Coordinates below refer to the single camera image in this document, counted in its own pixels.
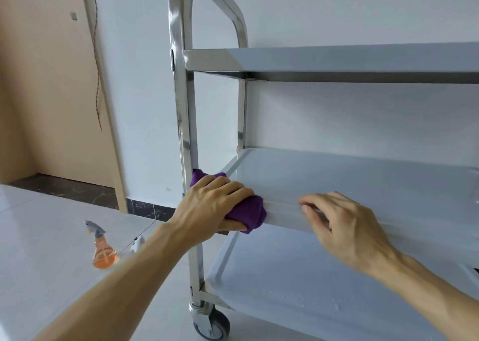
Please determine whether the person's left hand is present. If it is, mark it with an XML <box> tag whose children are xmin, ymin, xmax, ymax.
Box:
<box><xmin>175</xmin><ymin>175</ymin><xmax>256</xmax><ymax>243</ymax></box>

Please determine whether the person's right hand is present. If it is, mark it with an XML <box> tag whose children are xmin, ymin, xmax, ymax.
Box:
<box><xmin>299</xmin><ymin>191</ymin><xmax>399</xmax><ymax>278</ymax></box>

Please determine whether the purple cleaning cloth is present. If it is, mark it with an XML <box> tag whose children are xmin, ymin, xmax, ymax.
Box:
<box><xmin>190</xmin><ymin>168</ymin><xmax>268</xmax><ymax>235</ymax></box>

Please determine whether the stainless steel shelf cart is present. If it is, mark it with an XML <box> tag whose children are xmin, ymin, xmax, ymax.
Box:
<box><xmin>168</xmin><ymin>0</ymin><xmax>479</xmax><ymax>341</ymax></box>

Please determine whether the person's left forearm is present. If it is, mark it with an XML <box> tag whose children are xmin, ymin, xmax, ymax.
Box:
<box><xmin>33</xmin><ymin>217</ymin><xmax>210</xmax><ymax>341</ymax></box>

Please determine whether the person's right forearm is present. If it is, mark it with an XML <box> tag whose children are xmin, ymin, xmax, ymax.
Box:
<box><xmin>370</xmin><ymin>250</ymin><xmax>479</xmax><ymax>341</ymax></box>

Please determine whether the black marble baseboard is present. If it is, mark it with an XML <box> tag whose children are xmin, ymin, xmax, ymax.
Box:
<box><xmin>125</xmin><ymin>197</ymin><xmax>177</xmax><ymax>222</ymax></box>

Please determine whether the grey cart caster wheel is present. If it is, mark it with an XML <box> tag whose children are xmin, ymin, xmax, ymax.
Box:
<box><xmin>189</xmin><ymin>301</ymin><xmax>231</xmax><ymax>341</ymax></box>

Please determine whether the spray bottle with orange liquid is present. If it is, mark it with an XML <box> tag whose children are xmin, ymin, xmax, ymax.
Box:
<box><xmin>84</xmin><ymin>220</ymin><xmax>119</xmax><ymax>270</ymax></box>

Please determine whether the beige door frame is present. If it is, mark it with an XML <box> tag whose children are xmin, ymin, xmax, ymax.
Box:
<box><xmin>79</xmin><ymin>0</ymin><xmax>130</xmax><ymax>214</ymax></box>

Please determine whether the thin dark hanging cable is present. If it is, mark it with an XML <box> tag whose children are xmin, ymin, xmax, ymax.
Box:
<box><xmin>87</xmin><ymin>0</ymin><xmax>104</xmax><ymax>133</ymax></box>

